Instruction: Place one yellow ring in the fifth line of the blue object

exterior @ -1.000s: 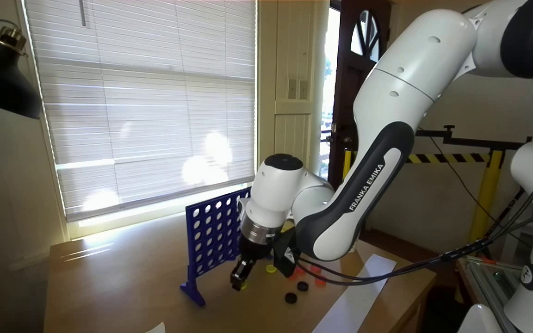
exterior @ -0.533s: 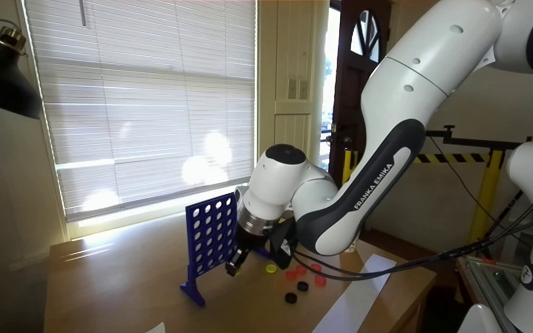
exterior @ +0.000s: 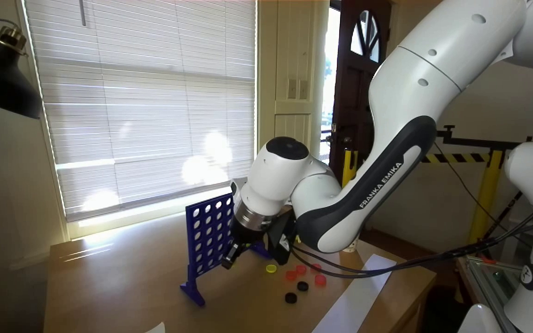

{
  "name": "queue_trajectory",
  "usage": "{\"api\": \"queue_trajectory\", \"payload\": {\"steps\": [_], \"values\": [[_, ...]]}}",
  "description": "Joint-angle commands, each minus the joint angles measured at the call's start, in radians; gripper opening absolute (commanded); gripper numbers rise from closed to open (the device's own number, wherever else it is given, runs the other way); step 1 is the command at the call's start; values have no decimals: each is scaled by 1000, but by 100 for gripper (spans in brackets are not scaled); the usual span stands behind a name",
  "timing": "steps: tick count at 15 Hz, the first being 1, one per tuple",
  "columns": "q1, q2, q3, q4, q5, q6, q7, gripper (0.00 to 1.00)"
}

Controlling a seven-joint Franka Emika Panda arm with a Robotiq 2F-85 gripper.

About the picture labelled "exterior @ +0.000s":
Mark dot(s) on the blue perforated game grid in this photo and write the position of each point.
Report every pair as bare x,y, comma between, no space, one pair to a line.
194,294

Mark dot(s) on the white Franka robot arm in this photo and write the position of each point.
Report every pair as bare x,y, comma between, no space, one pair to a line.
440,74

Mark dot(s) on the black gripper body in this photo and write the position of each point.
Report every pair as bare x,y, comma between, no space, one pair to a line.
255,241

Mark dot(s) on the dark wooden door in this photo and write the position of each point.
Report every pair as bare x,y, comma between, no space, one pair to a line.
345,61

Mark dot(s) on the wall switch panel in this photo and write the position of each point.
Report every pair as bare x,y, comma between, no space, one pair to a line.
299,89

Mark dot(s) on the black floor lamp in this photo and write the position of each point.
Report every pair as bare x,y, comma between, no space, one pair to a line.
1,80

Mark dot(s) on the yellow black striped barrier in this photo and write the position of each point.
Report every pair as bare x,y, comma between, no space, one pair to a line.
486,196

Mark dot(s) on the black camera stand bar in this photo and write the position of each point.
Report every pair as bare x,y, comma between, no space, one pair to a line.
482,143

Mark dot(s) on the white window blinds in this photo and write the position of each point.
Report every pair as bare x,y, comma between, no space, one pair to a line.
144,93

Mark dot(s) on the long white paper strip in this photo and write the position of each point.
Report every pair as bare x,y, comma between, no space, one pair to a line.
356,302

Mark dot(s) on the metal frame rack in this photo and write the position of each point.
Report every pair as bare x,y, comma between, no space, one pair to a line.
482,278

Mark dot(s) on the black game disc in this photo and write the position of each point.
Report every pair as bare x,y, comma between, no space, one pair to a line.
303,285
290,298

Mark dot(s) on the small white paper sheet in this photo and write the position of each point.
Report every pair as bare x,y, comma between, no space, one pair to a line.
157,328

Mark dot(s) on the yellow game disc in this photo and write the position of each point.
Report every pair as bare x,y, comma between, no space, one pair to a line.
271,268

